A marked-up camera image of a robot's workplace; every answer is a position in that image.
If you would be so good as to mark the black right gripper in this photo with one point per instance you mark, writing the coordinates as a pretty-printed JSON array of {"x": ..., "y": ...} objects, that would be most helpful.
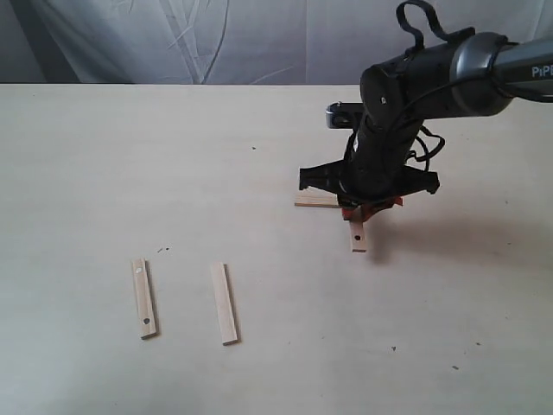
[{"x": 377, "y": 184}]

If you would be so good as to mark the wood stick with two holes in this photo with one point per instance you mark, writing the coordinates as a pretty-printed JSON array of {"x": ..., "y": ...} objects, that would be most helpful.
[{"x": 358, "y": 238}]

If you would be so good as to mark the plain wood stick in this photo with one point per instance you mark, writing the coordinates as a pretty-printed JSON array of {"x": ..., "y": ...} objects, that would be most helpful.
[
  {"x": 224, "y": 304},
  {"x": 310, "y": 198}
]

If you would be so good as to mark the wood stick with magnets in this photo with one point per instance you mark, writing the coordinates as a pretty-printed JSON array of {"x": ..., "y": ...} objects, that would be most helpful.
[{"x": 146, "y": 311}]

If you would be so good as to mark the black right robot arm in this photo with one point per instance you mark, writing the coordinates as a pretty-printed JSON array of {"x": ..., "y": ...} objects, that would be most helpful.
[{"x": 476, "y": 77}]

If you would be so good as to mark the white backdrop cloth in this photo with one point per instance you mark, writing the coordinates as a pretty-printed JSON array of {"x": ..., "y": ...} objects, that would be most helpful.
[{"x": 197, "y": 42}]

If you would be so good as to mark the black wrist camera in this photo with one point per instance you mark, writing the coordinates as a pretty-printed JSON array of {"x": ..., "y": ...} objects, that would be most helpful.
[{"x": 343, "y": 115}]

